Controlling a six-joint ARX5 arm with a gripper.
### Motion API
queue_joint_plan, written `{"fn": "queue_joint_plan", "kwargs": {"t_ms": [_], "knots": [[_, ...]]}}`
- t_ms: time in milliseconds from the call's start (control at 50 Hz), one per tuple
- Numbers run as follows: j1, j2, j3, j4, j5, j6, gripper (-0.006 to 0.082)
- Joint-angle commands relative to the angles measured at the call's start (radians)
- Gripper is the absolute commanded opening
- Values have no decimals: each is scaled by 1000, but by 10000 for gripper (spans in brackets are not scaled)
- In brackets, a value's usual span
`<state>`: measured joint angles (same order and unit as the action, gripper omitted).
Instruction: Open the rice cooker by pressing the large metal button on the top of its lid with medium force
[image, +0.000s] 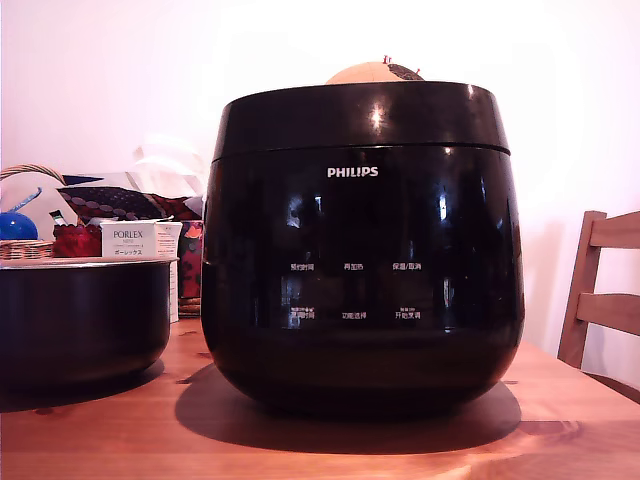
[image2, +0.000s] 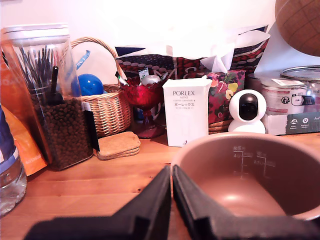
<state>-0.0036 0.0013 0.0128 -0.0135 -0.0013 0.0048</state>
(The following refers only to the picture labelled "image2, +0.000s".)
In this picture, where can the rice cooker inner pot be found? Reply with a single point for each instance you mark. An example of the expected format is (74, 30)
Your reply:
(250, 195)

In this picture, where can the white cloth with blue print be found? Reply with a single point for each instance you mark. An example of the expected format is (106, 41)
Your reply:
(100, 60)

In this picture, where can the glass jar with metal lid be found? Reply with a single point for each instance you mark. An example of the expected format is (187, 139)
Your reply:
(300, 72)

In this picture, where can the clear glass bottle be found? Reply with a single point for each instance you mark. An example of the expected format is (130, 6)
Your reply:
(12, 190)

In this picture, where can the green and white packet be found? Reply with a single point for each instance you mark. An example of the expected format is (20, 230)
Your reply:
(143, 73)

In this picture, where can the white security camera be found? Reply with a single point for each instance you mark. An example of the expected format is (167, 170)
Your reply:
(235, 105)

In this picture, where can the black scoop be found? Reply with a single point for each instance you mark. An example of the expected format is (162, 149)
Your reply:
(54, 80)

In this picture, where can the flat wicker tray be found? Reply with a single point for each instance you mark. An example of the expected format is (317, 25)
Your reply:
(217, 127)

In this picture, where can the thin white and green sachet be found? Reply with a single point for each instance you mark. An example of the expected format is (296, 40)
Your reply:
(122, 79)

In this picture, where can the white Porlex box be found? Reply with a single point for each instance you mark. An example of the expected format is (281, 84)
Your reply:
(186, 117)

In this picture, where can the can with white label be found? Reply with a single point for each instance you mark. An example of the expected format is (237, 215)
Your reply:
(275, 100)

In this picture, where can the cork globe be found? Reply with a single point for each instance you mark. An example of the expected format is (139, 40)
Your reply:
(300, 25)

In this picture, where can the blue ball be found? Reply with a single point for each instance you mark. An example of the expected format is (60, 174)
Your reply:
(87, 85)

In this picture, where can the orange bag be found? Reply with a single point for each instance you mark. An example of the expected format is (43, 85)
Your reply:
(27, 150)

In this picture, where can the white and green carton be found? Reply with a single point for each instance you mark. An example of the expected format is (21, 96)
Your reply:
(300, 123)

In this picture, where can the red glass goblet bowl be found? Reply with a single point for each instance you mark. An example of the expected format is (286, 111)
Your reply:
(142, 97)

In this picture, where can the floral tissue box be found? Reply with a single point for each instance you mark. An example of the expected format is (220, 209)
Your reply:
(222, 100)

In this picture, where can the white dome-shaped object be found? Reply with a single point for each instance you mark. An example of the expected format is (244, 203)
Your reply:
(150, 80)

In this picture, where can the cork coaster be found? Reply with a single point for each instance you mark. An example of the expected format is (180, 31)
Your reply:
(120, 157)
(117, 141)
(125, 153)

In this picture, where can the white tissue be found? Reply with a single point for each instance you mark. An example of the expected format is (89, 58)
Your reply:
(220, 62)

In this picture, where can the clear jar with white lid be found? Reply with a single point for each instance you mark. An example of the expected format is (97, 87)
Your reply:
(67, 130)

